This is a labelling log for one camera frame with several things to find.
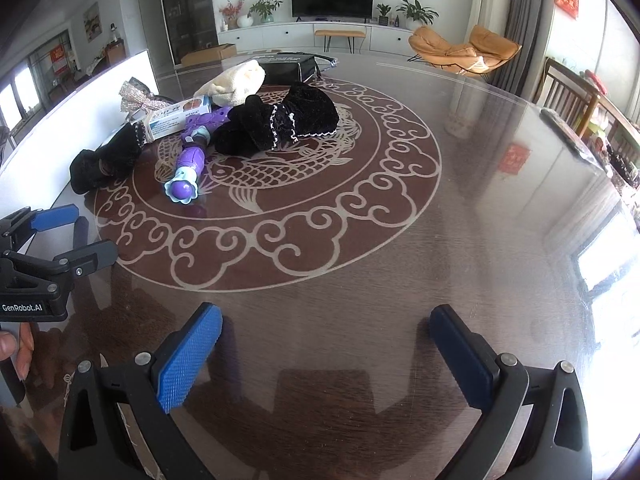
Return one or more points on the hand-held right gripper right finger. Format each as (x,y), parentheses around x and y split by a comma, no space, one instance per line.
(462,360)

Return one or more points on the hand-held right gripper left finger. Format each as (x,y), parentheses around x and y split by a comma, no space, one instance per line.
(190,355)

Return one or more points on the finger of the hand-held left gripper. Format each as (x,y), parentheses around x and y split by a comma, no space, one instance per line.
(92,255)
(55,218)

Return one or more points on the large white cardboard box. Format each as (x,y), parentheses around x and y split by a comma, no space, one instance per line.
(75,110)

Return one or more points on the purple butterfly toy wand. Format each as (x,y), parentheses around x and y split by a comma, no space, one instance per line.
(192,160)

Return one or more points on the white and blue medicine box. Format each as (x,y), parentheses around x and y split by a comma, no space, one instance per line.
(172,117)

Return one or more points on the brown patterned glass desktop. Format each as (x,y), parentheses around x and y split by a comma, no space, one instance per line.
(475,260)

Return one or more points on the person's left hand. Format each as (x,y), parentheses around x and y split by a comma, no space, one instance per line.
(22,352)

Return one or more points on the silver glitter bow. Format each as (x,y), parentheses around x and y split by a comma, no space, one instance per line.
(140,100)

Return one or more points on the red window sign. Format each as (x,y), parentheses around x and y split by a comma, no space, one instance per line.
(60,58)

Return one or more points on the brown cardboard box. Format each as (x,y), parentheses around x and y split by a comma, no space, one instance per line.
(207,54)

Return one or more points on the large black velvet garment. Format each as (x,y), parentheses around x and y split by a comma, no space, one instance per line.
(285,115)

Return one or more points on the dark glass display cabinet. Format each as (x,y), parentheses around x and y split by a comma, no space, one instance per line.
(190,5)

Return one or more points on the black rectangular box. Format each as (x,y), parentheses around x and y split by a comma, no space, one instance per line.
(287,66)

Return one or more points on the red flower plant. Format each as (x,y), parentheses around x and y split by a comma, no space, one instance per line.
(231,10)

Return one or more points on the white round vase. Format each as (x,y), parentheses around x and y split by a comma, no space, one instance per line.
(245,21)

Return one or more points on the white television cabinet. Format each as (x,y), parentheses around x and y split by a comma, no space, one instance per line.
(280,37)

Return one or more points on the wooden chair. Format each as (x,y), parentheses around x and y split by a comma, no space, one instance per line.
(575,90)

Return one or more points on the green leafy potted plant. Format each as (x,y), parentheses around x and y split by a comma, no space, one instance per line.
(265,8)

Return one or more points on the black-framed glasses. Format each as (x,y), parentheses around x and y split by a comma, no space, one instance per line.
(325,61)

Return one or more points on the orange lounge chair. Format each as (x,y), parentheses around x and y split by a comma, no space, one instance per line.
(450,50)

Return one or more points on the wooden bench with black legs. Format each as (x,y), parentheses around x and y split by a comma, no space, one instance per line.
(340,34)

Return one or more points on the grey and white curtain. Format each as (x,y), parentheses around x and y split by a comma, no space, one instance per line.
(520,20)

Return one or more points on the large potted plant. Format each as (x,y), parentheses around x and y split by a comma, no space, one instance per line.
(415,12)

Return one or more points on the small potted plant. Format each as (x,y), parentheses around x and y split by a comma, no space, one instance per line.
(383,12)

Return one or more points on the framed wall painting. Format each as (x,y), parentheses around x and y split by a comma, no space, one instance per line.
(92,21)

